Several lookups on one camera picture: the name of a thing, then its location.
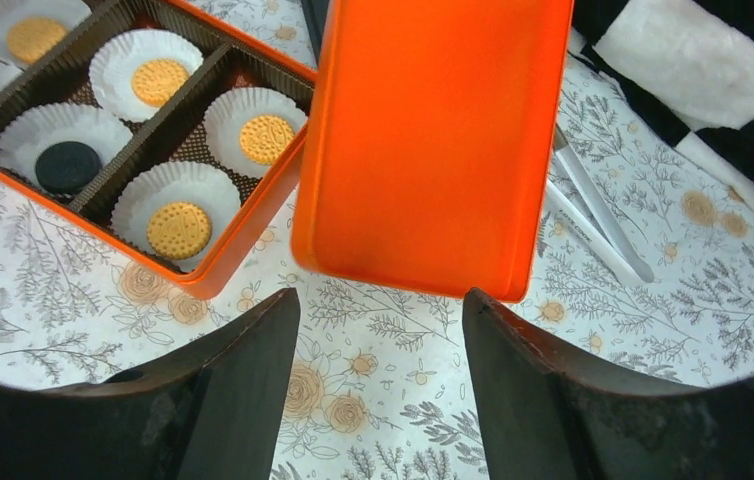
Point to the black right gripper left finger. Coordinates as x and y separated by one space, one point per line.
210 409

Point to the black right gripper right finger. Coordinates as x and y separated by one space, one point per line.
550 410

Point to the round orange cookie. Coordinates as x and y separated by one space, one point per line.
154 82
264 138
30 38
179 230

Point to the orange compartment box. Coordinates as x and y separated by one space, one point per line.
164 160

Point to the black round sandwich cookie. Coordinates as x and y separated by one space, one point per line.
67 167

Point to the orange box lid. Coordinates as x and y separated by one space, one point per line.
428 143

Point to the black white checkered pillow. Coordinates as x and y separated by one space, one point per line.
687 69

